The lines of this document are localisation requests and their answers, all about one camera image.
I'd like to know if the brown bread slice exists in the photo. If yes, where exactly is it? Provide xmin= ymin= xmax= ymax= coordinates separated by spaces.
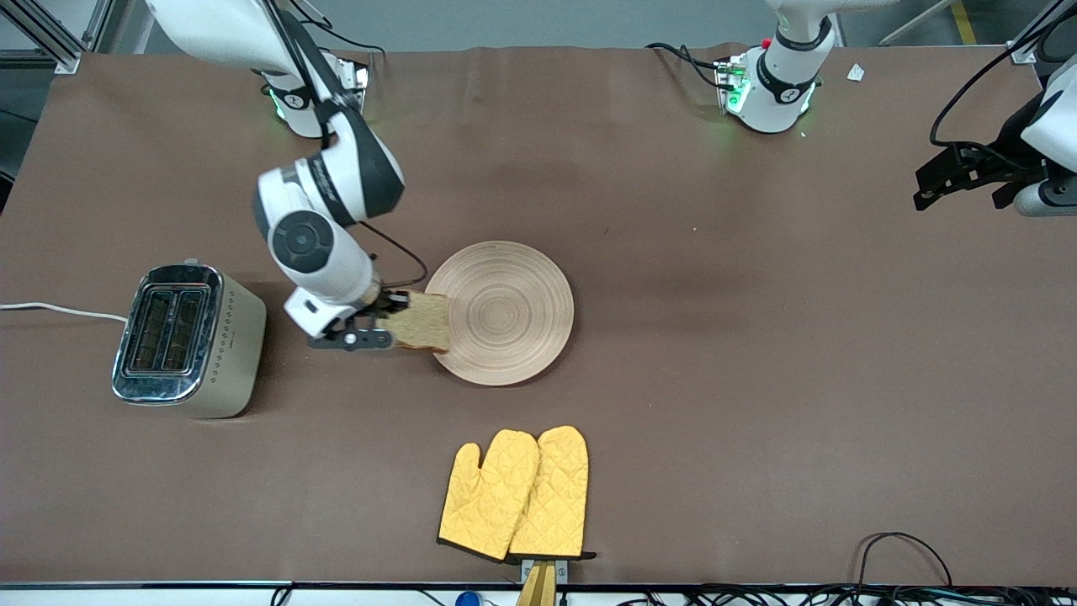
xmin=383 ymin=290 xmax=454 ymax=354

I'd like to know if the round light wooden plate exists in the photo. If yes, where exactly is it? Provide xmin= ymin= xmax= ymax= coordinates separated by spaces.
xmin=425 ymin=241 xmax=576 ymax=387

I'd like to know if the beige chrome two-slot toaster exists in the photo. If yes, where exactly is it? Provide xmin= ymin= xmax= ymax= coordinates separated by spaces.
xmin=112 ymin=259 xmax=268 ymax=419

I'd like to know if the yellow quilted oven mitt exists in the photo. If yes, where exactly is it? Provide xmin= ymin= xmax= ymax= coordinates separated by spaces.
xmin=438 ymin=429 xmax=540 ymax=562
xmin=509 ymin=425 xmax=598 ymax=561

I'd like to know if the brown table cover cloth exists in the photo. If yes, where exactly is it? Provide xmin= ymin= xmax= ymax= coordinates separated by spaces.
xmin=0 ymin=44 xmax=1077 ymax=587

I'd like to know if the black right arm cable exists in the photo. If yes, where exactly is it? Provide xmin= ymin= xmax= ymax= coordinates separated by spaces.
xmin=261 ymin=0 xmax=430 ymax=290

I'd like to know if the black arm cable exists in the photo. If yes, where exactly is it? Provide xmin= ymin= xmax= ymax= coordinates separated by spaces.
xmin=261 ymin=0 xmax=430 ymax=290
xmin=929 ymin=17 xmax=1077 ymax=169

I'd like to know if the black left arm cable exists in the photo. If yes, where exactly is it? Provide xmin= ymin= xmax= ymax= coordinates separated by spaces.
xmin=929 ymin=17 xmax=1077 ymax=169

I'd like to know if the aluminium frame profile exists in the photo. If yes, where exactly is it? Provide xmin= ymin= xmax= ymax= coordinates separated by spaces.
xmin=1008 ymin=0 xmax=1077 ymax=66
xmin=0 ymin=0 xmax=116 ymax=75

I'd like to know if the black right base cable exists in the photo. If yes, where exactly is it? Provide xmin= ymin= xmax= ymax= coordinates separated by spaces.
xmin=320 ymin=25 xmax=388 ymax=85

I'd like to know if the black base cable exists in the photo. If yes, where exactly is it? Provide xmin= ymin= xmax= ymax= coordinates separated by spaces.
xmin=645 ymin=42 xmax=729 ymax=90
xmin=320 ymin=25 xmax=388 ymax=85

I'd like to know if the black left base cable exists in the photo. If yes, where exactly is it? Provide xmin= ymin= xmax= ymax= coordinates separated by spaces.
xmin=645 ymin=42 xmax=729 ymax=90

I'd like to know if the white toaster power cord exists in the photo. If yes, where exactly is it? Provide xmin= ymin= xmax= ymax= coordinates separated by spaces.
xmin=0 ymin=302 xmax=128 ymax=323

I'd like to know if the grey bracket with wooden strips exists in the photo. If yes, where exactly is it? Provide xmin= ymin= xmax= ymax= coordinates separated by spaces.
xmin=516 ymin=558 xmax=570 ymax=606

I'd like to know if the black looped cable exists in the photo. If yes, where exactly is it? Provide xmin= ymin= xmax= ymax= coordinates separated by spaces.
xmin=857 ymin=531 xmax=954 ymax=590

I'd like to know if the black cable bundle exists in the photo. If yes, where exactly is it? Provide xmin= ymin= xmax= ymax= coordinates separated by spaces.
xmin=618 ymin=584 xmax=1077 ymax=606

